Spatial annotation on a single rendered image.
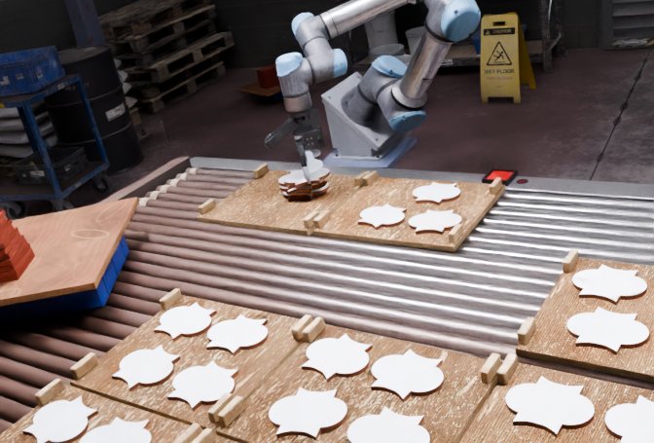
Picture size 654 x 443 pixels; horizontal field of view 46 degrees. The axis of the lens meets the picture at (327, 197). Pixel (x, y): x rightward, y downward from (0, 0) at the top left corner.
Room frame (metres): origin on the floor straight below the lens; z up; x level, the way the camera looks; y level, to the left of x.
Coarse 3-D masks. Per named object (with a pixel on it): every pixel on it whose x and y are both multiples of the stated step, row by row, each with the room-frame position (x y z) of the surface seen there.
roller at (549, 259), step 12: (168, 216) 2.23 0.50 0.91; (180, 216) 2.20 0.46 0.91; (192, 216) 2.17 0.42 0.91; (456, 252) 1.62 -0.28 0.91; (468, 252) 1.61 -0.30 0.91; (480, 252) 1.59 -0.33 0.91; (492, 252) 1.57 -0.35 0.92; (504, 252) 1.56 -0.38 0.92; (516, 252) 1.55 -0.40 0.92; (528, 252) 1.53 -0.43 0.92; (540, 252) 1.52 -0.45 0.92; (552, 264) 1.48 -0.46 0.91; (636, 264) 1.39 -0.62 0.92
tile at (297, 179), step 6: (324, 168) 2.10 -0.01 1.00; (294, 174) 2.11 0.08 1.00; (300, 174) 2.10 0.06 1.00; (312, 174) 2.08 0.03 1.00; (318, 174) 2.07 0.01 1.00; (324, 174) 2.06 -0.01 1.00; (288, 180) 2.07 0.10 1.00; (294, 180) 2.06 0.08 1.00; (300, 180) 2.05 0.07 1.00; (306, 180) 2.04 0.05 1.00; (312, 180) 2.03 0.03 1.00; (318, 180) 2.03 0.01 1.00; (300, 186) 2.03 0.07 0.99
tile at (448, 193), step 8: (432, 184) 1.96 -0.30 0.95; (440, 184) 1.95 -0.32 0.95; (448, 184) 1.94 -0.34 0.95; (416, 192) 1.93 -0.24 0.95; (424, 192) 1.92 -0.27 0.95; (432, 192) 1.91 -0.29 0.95; (440, 192) 1.90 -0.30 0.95; (448, 192) 1.89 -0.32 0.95; (456, 192) 1.88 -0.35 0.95; (416, 200) 1.88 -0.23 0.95; (424, 200) 1.87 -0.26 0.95; (432, 200) 1.86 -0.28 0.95; (440, 200) 1.85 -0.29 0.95; (448, 200) 1.85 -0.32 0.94
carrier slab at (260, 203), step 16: (272, 176) 2.31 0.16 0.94; (336, 176) 2.19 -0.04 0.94; (352, 176) 2.17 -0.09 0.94; (240, 192) 2.23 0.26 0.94; (256, 192) 2.20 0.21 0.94; (272, 192) 2.18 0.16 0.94; (336, 192) 2.07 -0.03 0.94; (352, 192) 2.05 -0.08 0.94; (224, 208) 2.13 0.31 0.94; (240, 208) 2.10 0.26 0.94; (256, 208) 2.08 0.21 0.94; (272, 208) 2.05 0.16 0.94; (288, 208) 2.03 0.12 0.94; (304, 208) 2.00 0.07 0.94; (320, 208) 1.98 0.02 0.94; (336, 208) 1.97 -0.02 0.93; (224, 224) 2.04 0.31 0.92; (240, 224) 2.00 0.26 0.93; (256, 224) 1.97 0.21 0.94; (272, 224) 1.94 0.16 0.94; (288, 224) 1.92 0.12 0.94
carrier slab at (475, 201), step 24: (360, 192) 2.04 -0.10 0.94; (384, 192) 2.00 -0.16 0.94; (408, 192) 1.97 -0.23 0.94; (480, 192) 1.87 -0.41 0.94; (336, 216) 1.91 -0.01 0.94; (408, 216) 1.81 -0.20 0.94; (480, 216) 1.74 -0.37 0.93; (360, 240) 1.76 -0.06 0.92; (384, 240) 1.72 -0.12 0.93; (408, 240) 1.68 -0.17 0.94; (432, 240) 1.65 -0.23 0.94
